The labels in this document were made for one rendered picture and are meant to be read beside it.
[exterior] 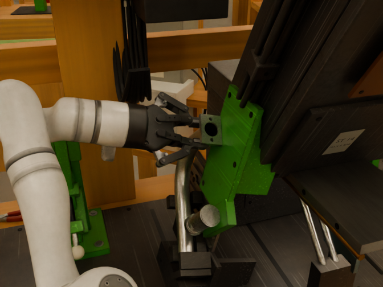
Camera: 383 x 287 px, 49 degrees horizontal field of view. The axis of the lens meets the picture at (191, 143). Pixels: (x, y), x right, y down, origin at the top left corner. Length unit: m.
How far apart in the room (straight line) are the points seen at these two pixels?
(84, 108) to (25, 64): 0.39
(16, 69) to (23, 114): 0.41
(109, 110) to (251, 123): 0.22
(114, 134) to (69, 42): 0.31
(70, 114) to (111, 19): 0.32
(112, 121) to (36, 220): 0.19
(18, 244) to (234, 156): 0.54
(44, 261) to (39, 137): 0.17
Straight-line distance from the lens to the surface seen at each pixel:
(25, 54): 1.03
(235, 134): 0.70
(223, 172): 0.73
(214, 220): 0.72
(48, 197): 0.60
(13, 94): 0.65
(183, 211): 0.82
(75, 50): 0.94
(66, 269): 0.61
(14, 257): 0.99
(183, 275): 0.78
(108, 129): 0.67
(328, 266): 0.78
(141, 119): 0.68
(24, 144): 0.62
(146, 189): 1.15
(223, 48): 1.11
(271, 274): 0.90
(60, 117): 0.66
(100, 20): 0.93
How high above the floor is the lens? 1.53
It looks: 28 degrees down
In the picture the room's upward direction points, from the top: straight up
